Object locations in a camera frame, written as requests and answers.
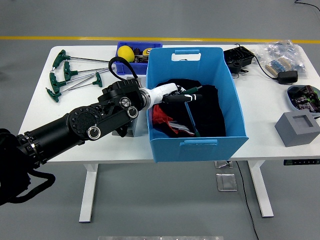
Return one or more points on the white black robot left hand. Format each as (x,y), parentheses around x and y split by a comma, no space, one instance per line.
(162,92)

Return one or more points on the silver metal tool stand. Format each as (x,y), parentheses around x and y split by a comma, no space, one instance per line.
(133,128)

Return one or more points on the light blue folding box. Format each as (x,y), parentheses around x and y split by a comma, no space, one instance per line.
(200,151)

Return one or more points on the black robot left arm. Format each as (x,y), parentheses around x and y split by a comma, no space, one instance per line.
(57,130)

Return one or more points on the red cloth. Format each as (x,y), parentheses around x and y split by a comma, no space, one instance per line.
(161,115)

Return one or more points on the dark blue plastic bin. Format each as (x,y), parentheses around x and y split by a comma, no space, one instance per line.
(140,68)

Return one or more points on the white striped cloth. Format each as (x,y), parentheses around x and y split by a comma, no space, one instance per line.
(181,127)

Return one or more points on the dark small parts pile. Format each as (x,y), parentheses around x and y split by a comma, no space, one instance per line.
(141,58)

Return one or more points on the yellow tape measure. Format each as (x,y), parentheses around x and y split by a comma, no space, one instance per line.
(147,51)

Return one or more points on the black cloth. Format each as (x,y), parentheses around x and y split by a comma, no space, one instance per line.
(210,115)

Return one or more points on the black cylindrical socket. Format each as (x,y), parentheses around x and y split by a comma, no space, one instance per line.
(237,67)

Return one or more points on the small black clamp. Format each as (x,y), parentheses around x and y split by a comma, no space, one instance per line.
(243,72)

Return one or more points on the black plastic tray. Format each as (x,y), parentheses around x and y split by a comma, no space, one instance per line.
(240,57)

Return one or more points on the small silver floor plate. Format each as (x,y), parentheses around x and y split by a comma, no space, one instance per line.
(223,164)

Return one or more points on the square silver floor plate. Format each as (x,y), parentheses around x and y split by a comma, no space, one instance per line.
(226,182)

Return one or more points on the beige resistor strip bundle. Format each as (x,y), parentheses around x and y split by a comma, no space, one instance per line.
(278,66)

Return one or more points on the black power adapter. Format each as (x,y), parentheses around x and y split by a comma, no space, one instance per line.
(288,77)

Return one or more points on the clear plastic component bags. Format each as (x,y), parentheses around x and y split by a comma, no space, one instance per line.
(282,51)

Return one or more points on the white table leg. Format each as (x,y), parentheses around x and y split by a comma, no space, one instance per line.
(87,195)
(262,195)

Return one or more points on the pale blue dish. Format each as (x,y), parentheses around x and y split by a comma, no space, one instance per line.
(290,101)

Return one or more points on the grey block with square recess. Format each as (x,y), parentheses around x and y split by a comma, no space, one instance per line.
(297,136)

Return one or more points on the electronic components pile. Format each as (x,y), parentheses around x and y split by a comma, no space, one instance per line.
(306,98)

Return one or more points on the black table control panel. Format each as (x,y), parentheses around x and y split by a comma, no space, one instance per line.
(300,162)

